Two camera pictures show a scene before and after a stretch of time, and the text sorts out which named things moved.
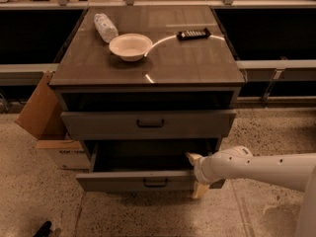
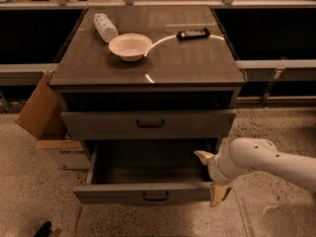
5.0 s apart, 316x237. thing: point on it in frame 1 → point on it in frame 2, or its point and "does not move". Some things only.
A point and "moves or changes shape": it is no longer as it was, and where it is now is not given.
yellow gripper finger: x=199 y=190 → x=217 y=193
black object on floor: x=44 y=230 does not move
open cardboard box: x=42 y=118 does not move
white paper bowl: x=130 y=46 does not move
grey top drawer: x=104 y=124 does not move
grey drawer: x=142 y=165 moves or changes shape
